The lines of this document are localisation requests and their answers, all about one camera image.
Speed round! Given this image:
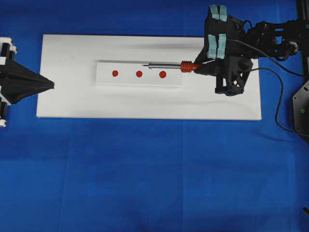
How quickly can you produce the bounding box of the red-handled soldering iron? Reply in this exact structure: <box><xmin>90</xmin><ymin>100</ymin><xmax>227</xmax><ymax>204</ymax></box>
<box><xmin>142</xmin><ymin>61</ymin><xmax>201</xmax><ymax>73</ymax></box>

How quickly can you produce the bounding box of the black frame rail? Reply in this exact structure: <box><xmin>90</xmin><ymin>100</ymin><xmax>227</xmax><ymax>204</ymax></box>
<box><xmin>296</xmin><ymin>0</ymin><xmax>309</xmax><ymax>83</ymax></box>

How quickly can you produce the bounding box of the black camera stand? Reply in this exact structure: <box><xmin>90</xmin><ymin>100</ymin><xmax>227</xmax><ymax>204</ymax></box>
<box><xmin>303</xmin><ymin>207</ymin><xmax>309</xmax><ymax>215</ymax></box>

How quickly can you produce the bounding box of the clear acrylic strip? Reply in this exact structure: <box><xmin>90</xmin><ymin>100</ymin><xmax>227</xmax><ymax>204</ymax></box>
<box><xmin>96</xmin><ymin>60</ymin><xmax>183</xmax><ymax>88</ymax></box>

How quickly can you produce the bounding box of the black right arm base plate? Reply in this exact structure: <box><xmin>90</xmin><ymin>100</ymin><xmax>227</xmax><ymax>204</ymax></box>
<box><xmin>292</xmin><ymin>81</ymin><xmax>309</xmax><ymax>143</ymax></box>

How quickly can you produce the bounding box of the white foam board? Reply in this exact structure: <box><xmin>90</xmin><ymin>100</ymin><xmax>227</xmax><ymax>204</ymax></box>
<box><xmin>36</xmin><ymin>35</ymin><xmax>262</xmax><ymax>120</ymax></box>

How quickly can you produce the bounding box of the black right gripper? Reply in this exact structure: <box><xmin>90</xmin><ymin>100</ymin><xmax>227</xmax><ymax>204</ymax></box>
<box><xmin>194</xmin><ymin>5</ymin><xmax>253</xmax><ymax>96</ymax></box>

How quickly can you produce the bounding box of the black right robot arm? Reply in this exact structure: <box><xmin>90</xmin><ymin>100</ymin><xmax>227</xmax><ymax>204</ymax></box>
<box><xmin>194</xmin><ymin>5</ymin><xmax>309</xmax><ymax>96</ymax></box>

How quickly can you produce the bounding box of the blue table cloth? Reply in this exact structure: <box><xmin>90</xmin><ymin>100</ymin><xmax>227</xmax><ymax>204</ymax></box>
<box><xmin>0</xmin><ymin>0</ymin><xmax>309</xmax><ymax>232</ymax></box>

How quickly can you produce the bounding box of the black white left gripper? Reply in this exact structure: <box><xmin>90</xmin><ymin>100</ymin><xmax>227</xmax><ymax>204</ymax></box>
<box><xmin>0</xmin><ymin>37</ymin><xmax>55</xmax><ymax>127</ymax></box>

